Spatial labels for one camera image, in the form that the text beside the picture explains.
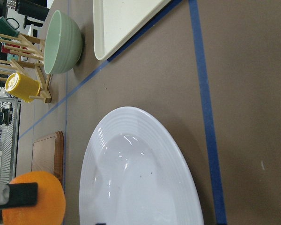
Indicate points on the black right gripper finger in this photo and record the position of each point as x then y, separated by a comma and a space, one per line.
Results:
18, 195

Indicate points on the brown wooden tray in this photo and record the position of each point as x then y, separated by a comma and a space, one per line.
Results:
48, 154

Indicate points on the cream bear tray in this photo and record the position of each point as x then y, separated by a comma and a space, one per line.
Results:
116, 21

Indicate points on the yellow mug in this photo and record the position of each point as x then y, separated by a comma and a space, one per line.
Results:
22, 86

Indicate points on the white round plate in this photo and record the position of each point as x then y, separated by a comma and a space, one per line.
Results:
133, 173

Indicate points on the wooden peg drying rack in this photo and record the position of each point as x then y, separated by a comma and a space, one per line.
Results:
30, 52

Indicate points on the light green bowl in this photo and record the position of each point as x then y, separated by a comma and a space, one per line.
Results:
63, 44

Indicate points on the dark green mug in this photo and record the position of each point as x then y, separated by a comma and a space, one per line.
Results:
7, 28

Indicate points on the black water bottle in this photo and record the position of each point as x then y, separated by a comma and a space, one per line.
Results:
36, 9

